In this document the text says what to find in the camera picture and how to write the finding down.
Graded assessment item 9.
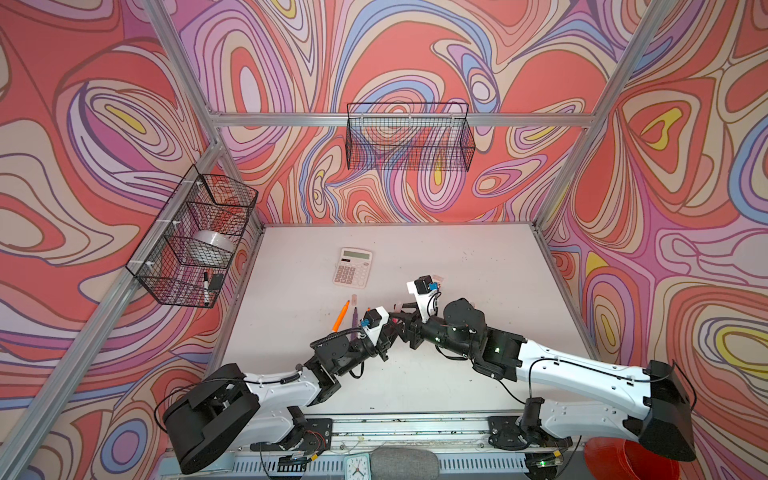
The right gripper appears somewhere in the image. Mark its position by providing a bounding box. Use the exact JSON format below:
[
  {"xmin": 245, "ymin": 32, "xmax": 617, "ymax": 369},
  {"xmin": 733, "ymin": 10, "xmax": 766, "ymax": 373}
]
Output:
[{"xmin": 382, "ymin": 303, "xmax": 475, "ymax": 360}]

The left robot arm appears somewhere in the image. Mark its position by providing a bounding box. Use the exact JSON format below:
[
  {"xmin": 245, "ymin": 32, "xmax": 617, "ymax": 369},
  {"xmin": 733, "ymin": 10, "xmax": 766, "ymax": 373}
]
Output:
[{"xmin": 162, "ymin": 310, "xmax": 404, "ymax": 475}]

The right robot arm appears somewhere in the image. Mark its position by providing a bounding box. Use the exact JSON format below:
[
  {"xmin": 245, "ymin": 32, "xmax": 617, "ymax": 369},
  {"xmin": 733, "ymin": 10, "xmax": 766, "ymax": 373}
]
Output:
[{"xmin": 385, "ymin": 298, "xmax": 696, "ymax": 462}]

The orange marker far left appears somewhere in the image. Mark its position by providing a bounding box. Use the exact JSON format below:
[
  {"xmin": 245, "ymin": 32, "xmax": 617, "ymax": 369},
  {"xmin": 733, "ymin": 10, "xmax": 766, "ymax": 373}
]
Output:
[{"xmin": 332, "ymin": 300, "xmax": 351, "ymax": 333}]

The pink calculator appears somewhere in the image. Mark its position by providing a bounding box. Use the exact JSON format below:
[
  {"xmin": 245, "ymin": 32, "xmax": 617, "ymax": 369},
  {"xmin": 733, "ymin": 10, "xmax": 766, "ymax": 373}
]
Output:
[{"xmin": 332, "ymin": 247, "xmax": 373, "ymax": 289}]

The small white clock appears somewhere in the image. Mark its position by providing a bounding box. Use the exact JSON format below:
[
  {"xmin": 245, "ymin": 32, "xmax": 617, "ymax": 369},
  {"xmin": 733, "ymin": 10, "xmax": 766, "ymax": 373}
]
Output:
[{"xmin": 344, "ymin": 453, "xmax": 372, "ymax": 480}]

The silver tape roll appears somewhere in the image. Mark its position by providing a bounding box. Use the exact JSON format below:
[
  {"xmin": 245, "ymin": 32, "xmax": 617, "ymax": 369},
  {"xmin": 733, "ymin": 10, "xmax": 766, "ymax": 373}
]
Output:
[{"xmin": 192, "ymin": 230, "xmax": 235, "ymax": 253}]

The red bucket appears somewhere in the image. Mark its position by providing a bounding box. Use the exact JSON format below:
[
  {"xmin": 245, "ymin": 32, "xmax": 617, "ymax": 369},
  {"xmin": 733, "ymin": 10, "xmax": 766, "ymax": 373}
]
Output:
[{"xmin": 584, "ymin": 438, "xmax": 680, "ymax": 480}]

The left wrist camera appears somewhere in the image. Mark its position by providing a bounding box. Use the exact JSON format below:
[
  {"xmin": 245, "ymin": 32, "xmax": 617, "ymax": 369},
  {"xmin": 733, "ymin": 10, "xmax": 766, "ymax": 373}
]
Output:
[{"xmin": 361, "ymin": 306, "xmax": 390, "ymax": 348}]

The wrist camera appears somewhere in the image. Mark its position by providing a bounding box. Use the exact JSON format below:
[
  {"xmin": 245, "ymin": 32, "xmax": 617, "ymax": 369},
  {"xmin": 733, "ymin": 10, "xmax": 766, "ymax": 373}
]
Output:
[
  {"xmin": 406, "ymin": 275, "xmax": 441, "ymax": 323},
  {"xmin": 361, "ymin": 306, "xmax": 390, "ymax": 348}
]

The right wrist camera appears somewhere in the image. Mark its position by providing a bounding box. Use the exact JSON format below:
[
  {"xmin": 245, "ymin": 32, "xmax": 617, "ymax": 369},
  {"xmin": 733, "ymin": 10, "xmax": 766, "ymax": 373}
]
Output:
[{"xmin": 406, "ymin": 275, "xmax": 441, "ymax": 323}]

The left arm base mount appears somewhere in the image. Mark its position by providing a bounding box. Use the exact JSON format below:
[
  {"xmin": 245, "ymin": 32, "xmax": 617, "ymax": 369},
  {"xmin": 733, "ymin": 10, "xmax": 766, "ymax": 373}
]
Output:
[{"xmin": 265, "ymin": 417, "xmax": 333, "ymax": 453}]

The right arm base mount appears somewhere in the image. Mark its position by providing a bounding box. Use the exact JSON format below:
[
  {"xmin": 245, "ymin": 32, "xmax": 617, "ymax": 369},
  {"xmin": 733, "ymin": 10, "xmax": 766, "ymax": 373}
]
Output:
[{"xmin": 487, "ymin": 416, "xmax": 573, "ymax": 451}]

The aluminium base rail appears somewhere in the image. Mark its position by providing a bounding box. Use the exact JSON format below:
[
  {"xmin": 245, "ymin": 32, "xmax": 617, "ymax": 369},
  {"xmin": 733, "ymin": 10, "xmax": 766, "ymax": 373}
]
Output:
[{"xmin": 221, "ymin": 409, "xmax": 649, "ymax": 480}]

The black wire basket back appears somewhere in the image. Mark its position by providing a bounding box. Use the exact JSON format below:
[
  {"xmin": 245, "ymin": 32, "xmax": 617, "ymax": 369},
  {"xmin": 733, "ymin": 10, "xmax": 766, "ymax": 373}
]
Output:
[{"xmin": 345, "ymin": 100, "xmax": 476, "ymax": 172}]

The black wire basket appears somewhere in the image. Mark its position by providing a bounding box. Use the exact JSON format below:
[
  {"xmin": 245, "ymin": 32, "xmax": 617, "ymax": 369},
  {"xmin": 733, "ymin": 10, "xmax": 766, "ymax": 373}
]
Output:
[
  {"xmin": 345, "ymin": 100, "xmax": 476, "ymax": 172},
  {"xmin": 126, "ymin": 166, "xmax": 258, "ymax": 309}
]

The black wire basket left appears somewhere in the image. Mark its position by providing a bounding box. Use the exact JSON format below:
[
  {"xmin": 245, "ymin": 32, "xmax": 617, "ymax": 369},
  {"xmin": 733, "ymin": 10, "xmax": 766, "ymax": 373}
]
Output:
[{"xmin": 126, "ymin": 166, "xmax": 258, "ymax": 309}]

